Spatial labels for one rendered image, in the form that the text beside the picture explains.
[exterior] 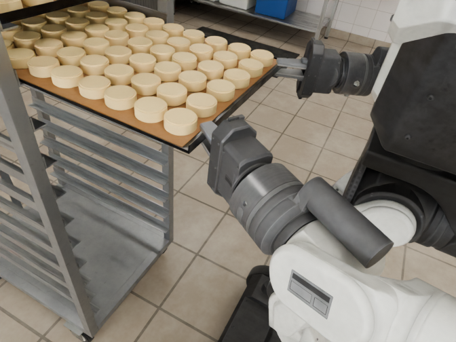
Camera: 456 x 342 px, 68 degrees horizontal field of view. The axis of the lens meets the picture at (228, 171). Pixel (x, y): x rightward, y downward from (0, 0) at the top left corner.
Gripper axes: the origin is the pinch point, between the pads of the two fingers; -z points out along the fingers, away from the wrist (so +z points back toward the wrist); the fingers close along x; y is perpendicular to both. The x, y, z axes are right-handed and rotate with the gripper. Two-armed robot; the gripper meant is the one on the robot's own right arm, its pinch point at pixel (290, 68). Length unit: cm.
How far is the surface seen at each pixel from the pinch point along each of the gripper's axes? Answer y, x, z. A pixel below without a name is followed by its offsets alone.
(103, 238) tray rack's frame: -21, -90, -54
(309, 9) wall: -367, -82, 111
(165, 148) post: -22, -41, -28
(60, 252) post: 17, -44, -50
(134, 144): -28, -45, -40
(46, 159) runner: 12, -19, -49
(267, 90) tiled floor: -194, -105, 41
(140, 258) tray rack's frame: -12, -90, -37
